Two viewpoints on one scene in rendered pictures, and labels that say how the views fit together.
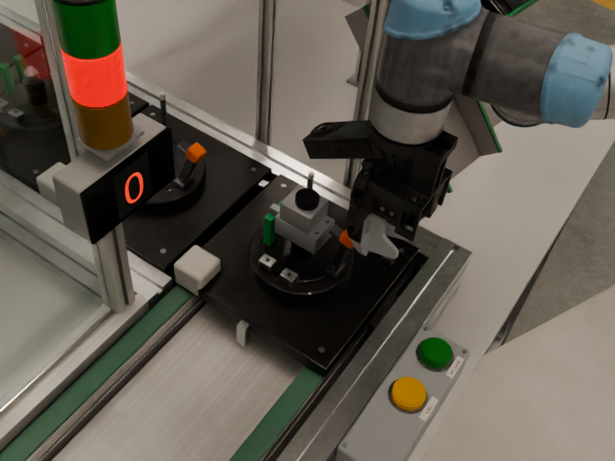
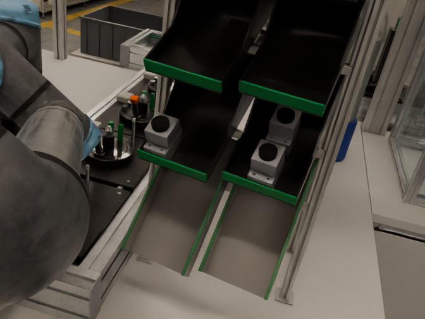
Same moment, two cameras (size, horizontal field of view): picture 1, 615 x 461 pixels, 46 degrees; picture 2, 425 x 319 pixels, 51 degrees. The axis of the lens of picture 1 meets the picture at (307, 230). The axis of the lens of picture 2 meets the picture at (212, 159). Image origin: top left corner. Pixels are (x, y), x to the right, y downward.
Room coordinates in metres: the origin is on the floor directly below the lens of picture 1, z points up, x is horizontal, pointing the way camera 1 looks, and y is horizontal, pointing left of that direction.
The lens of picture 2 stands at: (0.64, -0.81, 1.59)
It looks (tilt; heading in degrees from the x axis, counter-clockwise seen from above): 30 degrees down; 69
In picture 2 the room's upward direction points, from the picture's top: 10 degrees clockwise
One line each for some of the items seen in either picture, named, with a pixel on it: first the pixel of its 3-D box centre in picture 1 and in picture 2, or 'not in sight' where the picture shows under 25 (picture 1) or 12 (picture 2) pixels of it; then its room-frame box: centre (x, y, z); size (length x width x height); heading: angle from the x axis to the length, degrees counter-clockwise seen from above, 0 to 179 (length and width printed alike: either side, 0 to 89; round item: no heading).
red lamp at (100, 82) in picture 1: (94, 67); not in sight; (0.51, 0.20, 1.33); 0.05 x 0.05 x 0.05
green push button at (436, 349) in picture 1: (435, 354); not in sight; (0.50, -0.18, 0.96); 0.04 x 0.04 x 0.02
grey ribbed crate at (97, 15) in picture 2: not in sight; (137, 37); (1.08, 2.10, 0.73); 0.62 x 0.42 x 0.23; 151
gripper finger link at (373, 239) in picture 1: (376, 242); not in sight; (0.55, -0.08, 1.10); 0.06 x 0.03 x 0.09; 61
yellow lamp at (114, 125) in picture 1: (102, 112); not in sight; (0.51, 0.20, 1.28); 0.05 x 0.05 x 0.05
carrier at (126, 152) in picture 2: (155, 155); (108, 138); (0.74, 0.23, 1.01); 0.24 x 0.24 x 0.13; 61
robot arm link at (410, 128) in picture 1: (411, 105); not in sight; (0.57, -0.09, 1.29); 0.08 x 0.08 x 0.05
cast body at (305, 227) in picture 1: (298, 211); not in sight; (0.62, 0.01, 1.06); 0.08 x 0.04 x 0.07; 61
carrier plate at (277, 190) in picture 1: (300, 264); (57, 209); (0.61, 0.00, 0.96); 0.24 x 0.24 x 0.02; 61
